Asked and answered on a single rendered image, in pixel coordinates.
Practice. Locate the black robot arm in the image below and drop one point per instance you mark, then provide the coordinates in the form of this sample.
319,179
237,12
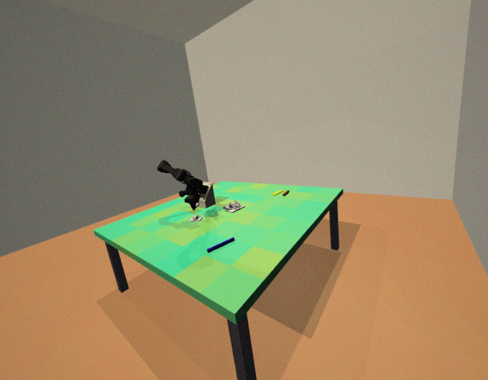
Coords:
182,175

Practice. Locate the dark blue bar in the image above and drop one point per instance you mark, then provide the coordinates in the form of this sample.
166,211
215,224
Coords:
220,245

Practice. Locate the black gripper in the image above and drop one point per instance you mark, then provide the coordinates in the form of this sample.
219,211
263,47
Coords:
194,196

